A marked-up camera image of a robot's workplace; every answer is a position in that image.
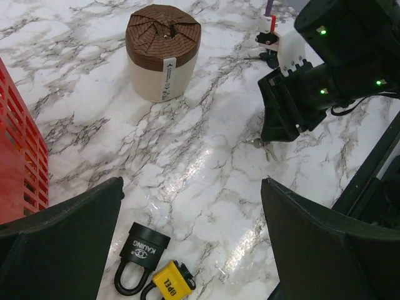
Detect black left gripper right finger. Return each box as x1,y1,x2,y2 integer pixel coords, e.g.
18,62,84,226
261,178,399,299

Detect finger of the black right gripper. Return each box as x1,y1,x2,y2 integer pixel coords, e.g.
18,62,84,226
259,84,299,142

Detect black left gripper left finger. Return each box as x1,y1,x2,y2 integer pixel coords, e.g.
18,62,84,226
1,177,124,299

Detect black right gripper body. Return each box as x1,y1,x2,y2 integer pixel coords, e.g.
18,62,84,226
257,61,344,133

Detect yellow Opel padlock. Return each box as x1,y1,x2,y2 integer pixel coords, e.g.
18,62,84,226
140,260,196,300

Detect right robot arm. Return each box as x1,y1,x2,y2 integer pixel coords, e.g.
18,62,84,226
256,1,399,143

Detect silver key bunch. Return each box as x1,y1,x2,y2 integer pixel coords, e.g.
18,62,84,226
243,138,277,162

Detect black headed key bunch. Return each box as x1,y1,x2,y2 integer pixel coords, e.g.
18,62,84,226
244,51,279,69

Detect black Kaijing padlock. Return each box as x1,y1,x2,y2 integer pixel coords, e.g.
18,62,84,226
114,222,171,296

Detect red plastic basket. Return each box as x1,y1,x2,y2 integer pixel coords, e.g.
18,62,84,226
1,62,49,224

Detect brown wrapped paper roll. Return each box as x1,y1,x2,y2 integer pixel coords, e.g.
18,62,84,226
125,4,202,103

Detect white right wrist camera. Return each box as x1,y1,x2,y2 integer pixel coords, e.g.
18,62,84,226
256,15,306,77

